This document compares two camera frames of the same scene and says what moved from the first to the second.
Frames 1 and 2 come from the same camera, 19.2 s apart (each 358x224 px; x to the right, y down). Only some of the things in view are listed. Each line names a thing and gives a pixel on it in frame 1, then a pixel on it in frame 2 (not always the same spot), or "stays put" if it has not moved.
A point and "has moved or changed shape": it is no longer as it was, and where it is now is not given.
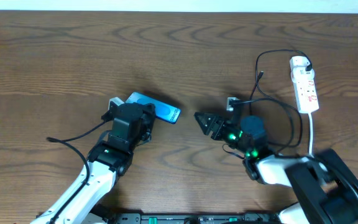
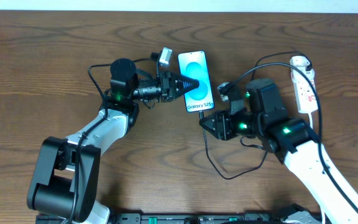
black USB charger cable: x=260 y=77 has moved or changed shape
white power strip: x=304 y=82 stays put
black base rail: x=186 y=218 stays put
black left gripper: x=150 y=112 to x=166 y=88
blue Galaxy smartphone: x=163 y=111 to x=194 y=64
